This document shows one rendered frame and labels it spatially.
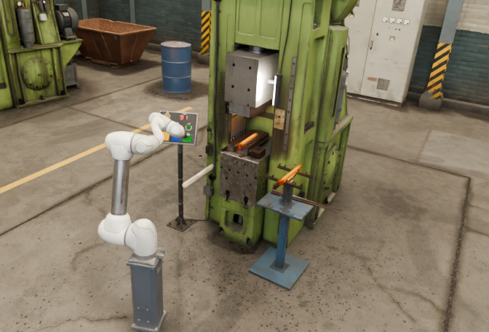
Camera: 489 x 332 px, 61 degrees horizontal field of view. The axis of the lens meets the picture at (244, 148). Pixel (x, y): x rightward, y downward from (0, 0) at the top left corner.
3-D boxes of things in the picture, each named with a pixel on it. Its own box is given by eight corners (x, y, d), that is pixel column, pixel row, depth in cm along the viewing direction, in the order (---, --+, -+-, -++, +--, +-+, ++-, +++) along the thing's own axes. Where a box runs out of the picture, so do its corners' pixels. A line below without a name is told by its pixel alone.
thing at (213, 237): (246, 263, 373) (246, 262, 372) (192, 241, 397) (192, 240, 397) (265, 240, 405) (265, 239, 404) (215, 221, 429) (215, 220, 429)
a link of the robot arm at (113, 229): (124, 250, 274) (93, 244, 277) (134, 242, 289) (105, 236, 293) (132, 134, 261) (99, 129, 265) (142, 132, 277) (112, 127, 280)
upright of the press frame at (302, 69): (286, 249, 394) (318, -11, 298) (261, 239, 405) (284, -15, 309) (303, 226, 430) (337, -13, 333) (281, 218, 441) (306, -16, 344)
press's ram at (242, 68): (264, 110, 338) (268, 61, 321) (224, 100, 354) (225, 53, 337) (286, 97, 371) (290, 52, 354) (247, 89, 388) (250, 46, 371)
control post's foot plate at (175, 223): (183, 232, 409) (183, 225, 405) (164, 225, 418) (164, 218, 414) (196, 222, 426) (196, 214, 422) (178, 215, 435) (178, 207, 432)
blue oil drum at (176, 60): (179, 95, 795) (179, 48, 758) (155, 89, 820) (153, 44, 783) (197, 88, 842) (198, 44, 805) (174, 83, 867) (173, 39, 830)
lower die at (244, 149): (247, 156, 362) (247, 147, 359) (227, 150, 371) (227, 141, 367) (268, 140, 396) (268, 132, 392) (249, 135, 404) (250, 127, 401)
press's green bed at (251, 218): (251, 250, 390) (255, 207, 370) (217, 236, 406) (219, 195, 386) (276, 221, 434) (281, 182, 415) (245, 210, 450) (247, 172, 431)
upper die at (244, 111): (249, 117, 347) (249, 106, 343) (228, 112, 356) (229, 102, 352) (271, 104, 381) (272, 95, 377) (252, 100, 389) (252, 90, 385)
